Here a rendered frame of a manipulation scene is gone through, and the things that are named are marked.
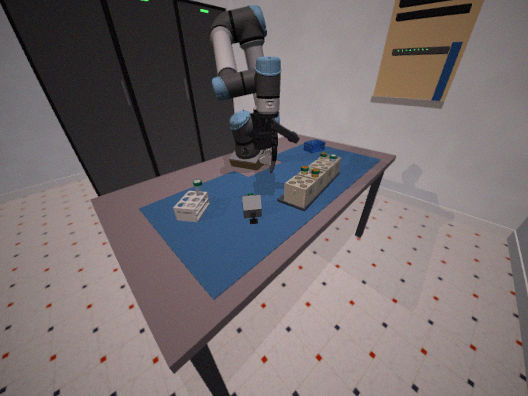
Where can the beige bucket adapter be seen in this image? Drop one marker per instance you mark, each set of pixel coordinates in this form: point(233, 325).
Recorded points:
point(337, 162)
point(319, 181)
point(321, 165)
point(294, 194)

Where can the blue bench mat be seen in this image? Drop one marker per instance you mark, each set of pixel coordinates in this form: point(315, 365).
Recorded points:
point(223, 245)

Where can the blue tube rack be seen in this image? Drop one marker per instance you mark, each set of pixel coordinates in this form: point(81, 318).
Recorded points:
point(312, 146)

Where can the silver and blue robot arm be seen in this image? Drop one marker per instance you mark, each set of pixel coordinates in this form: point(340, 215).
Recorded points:
point(247, 27)

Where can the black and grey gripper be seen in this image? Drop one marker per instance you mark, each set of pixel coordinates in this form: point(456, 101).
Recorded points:
point(266, 138)

